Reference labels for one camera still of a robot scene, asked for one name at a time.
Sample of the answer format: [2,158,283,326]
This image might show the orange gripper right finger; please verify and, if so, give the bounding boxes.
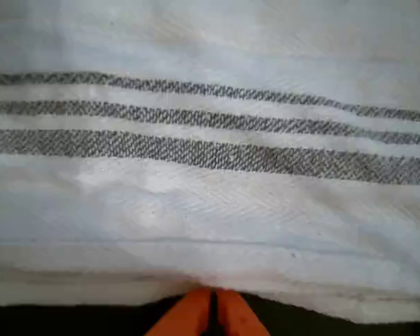
[215,287,271,336]

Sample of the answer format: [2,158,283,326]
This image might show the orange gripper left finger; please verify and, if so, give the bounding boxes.
[145,286,214,336]

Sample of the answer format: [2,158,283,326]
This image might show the white striped kitchen towel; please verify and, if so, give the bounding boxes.
[0,0,420,325]

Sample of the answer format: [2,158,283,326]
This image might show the black desk mat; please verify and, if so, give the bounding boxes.
[0,292,420,336]

